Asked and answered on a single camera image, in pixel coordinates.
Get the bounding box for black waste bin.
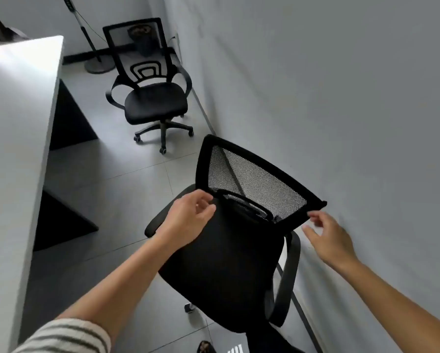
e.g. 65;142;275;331
128;25;161;56

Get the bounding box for striped shirt sleeve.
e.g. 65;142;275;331
11;318;112;353

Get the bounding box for white desk with black legs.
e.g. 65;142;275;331
0;35;100;353

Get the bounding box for person's right forearm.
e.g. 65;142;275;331
330;259;440;353

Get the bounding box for black device on desk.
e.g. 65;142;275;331
0;1;30;46

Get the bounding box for black floor stand round base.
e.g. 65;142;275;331
62;0;118;75

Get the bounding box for black trousers leg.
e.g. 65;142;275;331
246;328;306;353

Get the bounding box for person's right hand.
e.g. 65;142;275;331
302;210;361;273

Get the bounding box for thin black cable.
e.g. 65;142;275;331
72;6;108;44

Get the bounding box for person's left hand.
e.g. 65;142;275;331
157;190;217;251

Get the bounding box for black mesh-back office chair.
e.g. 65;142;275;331
144;134;328;333

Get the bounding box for black office chair patterned back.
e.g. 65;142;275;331
102;17;195;155

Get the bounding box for person's left forearm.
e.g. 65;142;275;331
55;231;182;344

